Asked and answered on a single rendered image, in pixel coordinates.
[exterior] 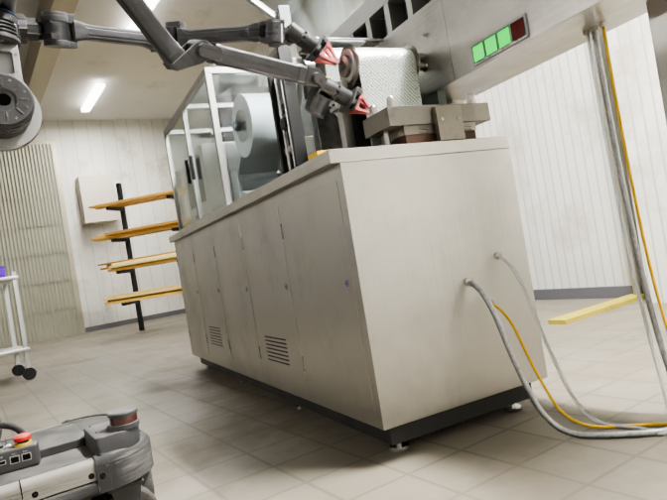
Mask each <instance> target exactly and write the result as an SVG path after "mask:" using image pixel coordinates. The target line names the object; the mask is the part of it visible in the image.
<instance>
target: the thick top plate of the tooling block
mask: <svg viewBox="0 0 667 500"><path fill-rule="evenodd" d="M444 105H460V106H461V111H462V117H463V122H475V126H477V125H479V124H482V123H484V122H486V121H489V120H490V115H489V109H488V103H487V102H482V103H459V104H435V105H411V106H387V107H385V108H384V109H382V110H380V111H379V112H377V113H375V114H373V115H372V116H370V117H368V118H367V119H365V120H363V121H362V123H363V129H364V135H365V139H370V138H381V137H382V136H383V132H386V131H390V132H392V131H394V130H396V129H398V128H400V127H402V126H410V125H427V124H435V123H434V117H433V111H432V107H434V106H444Z"/></svg>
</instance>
